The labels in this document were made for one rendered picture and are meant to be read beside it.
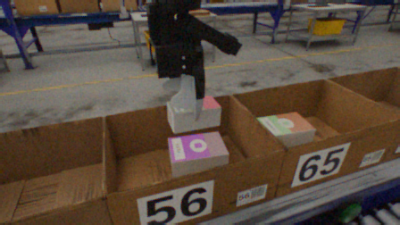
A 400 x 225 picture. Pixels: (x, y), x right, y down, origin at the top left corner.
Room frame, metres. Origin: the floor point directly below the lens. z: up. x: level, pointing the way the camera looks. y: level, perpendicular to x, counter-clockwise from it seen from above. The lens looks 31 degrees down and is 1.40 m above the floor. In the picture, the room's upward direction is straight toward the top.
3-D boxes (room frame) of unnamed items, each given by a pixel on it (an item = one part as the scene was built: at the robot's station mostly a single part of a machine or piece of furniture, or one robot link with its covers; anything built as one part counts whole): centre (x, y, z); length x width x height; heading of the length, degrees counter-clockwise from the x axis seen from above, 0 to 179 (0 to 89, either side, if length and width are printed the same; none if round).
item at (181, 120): (0.42, 0.01, 1.14); 0.10 x 0.06 x 0.05; 110
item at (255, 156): (0.48, 0.04, 0.96); 0.39 x 0.29 x 0.17; 110
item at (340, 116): (0.61, -0.33, 0.96); 0.39 x 0.29 x 0.17; 110
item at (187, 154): (0.53, 0.01, 0.92); 0.16 x 0.11 x 0.07; 102
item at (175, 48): (0.41, 0.04, 1.29); 0.09 x 0.08 x 0.12; 110
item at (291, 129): (0.65, -0.28, 0.92); 0.16 x 0.11 x 0.07; 105
